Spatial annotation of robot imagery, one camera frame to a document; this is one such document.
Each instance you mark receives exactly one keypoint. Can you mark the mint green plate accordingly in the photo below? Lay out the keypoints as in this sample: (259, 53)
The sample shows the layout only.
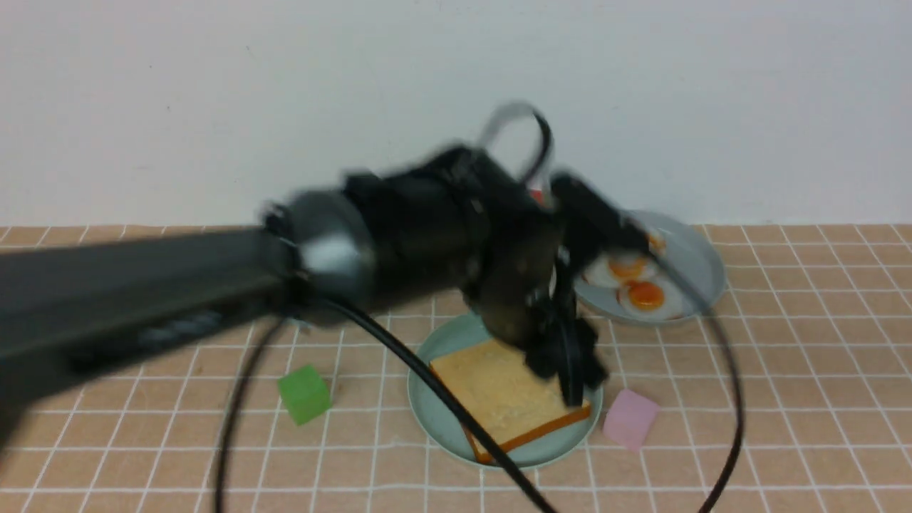
(444, 428)

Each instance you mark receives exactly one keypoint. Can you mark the grey plate with eggs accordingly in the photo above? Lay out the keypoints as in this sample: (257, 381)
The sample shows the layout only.
(690, 254)

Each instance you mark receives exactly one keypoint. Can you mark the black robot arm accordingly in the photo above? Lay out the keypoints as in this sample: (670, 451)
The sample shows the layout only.
(457, 220)

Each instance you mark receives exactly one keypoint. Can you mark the green cube block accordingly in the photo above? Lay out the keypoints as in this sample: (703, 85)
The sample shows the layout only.
(305, 394)

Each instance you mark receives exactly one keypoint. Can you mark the fried egg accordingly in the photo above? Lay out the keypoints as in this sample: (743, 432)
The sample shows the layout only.
(612, 271)
(655, 300)
(651, 243)

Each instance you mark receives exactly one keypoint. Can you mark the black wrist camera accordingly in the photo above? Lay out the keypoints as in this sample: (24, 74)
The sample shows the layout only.
(593, 226)

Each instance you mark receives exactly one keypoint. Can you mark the fried egg front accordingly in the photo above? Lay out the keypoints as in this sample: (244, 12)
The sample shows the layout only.
(655, 300)

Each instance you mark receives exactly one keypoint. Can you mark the fried egg back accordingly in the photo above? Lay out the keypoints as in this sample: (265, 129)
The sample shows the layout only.
(651, 243)

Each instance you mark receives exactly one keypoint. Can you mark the pink cube block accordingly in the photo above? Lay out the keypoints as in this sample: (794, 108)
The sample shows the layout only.
(629, 420)

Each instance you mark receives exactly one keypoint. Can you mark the checkered beige tablecloth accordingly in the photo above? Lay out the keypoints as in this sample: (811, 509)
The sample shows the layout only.
(819, 317)

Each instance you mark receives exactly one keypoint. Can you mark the fried egg left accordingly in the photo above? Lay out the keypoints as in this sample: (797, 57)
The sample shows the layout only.
(612, 271)

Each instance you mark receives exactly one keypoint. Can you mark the toast slice top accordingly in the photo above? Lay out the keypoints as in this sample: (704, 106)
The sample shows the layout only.
(513, 405)

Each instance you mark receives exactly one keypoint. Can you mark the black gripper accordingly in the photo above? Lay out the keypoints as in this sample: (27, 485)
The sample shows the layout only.
(525, 299)

